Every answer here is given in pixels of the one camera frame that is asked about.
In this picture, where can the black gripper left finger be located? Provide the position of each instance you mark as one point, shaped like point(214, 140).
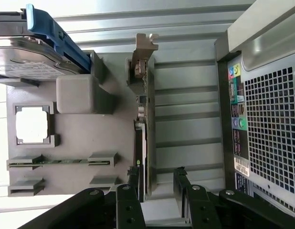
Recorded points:
point(128, 210)

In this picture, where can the hard disk drive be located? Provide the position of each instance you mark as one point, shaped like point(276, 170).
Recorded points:
point(66, 47)

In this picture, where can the silver CPU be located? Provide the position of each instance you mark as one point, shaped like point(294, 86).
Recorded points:
point(31, 124)

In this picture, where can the open grey PC case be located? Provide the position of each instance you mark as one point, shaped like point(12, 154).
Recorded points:
point(269, 119)

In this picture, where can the silver hard disk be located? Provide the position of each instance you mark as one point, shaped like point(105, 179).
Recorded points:
point(23, 52)

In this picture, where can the grey plastic parts rack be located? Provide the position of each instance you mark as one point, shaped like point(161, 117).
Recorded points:
point(78, 133)

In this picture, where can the green RAM stick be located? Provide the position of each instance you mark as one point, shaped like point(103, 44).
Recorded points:
point(66, 162)

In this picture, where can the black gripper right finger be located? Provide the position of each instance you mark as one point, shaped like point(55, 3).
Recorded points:
point(200, 210)

